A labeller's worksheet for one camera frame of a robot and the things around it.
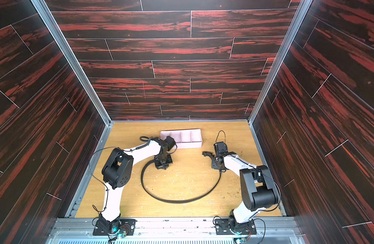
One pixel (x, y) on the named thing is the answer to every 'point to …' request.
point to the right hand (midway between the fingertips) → (221, 163)
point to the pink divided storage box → (187, 138)
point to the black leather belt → (153, 197)
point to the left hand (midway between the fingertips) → (170, 168)
